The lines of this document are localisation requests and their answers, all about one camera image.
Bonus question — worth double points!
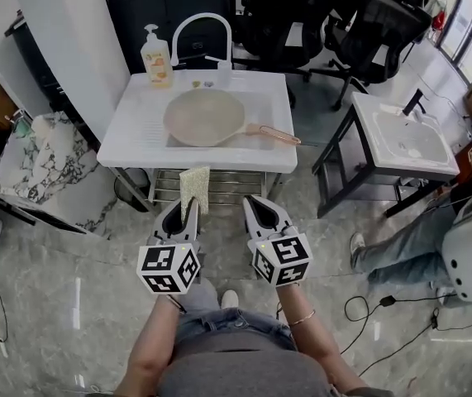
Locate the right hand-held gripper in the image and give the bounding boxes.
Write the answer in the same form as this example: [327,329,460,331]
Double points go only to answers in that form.
[241,194,314,289]

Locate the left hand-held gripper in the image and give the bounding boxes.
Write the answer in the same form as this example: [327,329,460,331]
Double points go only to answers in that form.
[136,196,203,296]

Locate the yellow-green sponge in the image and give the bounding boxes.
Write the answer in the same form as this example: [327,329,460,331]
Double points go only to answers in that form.
[179,165,212,222]

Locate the beige frying pan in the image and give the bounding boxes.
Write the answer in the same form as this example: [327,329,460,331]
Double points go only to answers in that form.
[163,88,303,148]

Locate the person's left forearm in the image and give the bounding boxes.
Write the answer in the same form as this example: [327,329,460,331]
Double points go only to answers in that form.
[115,294,183,397]

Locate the person's right forearm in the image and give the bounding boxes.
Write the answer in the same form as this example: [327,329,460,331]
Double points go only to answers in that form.
[276,283,359,392]

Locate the metal rack under sink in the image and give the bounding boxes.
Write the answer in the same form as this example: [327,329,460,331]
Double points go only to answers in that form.
[113,167,284,217]

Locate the person's white shoe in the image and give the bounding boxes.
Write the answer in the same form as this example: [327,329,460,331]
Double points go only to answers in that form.
[220,289,240,310]
[349,232,367,270]
[429,281,455,305]

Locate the white sink basin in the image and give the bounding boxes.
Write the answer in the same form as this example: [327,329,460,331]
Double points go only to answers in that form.
[96,71,297,174]

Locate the black washbasin stand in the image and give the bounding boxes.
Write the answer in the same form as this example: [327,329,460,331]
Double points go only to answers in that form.
[312,105,455,218]

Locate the person's blue jeans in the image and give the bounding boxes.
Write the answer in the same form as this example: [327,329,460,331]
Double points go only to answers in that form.
[173,277,298,351]

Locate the marble pattern table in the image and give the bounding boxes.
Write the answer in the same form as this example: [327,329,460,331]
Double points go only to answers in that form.
[0,112,117,239]

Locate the white curved faucet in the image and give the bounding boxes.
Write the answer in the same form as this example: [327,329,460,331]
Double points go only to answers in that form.
[170,12,233,88]

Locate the person's grey shirt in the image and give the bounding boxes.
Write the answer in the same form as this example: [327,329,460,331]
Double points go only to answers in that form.
[155,339,336,397]

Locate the yellow soap pump bottle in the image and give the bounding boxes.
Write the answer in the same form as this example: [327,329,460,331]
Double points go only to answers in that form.
[140,23,175,89]

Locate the black faucet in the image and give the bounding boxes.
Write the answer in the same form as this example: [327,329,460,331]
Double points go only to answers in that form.
[403,88,427,117]

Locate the black mesh office chair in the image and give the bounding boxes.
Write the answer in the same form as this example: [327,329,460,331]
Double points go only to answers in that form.
[309,0,433,111]
[235,0,359,84]

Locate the white round robot device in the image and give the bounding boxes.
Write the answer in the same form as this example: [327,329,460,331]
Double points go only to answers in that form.
[441,186,472,304]

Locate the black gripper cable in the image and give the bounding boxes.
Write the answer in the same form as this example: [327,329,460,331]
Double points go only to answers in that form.
[167,294,188,314]

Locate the thin gold bracelet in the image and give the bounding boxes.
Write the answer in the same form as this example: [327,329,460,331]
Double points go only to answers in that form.
[287,309,317,327]

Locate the black cable with adapter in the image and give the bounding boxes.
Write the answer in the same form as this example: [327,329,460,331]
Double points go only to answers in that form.
[341,294,460,355]

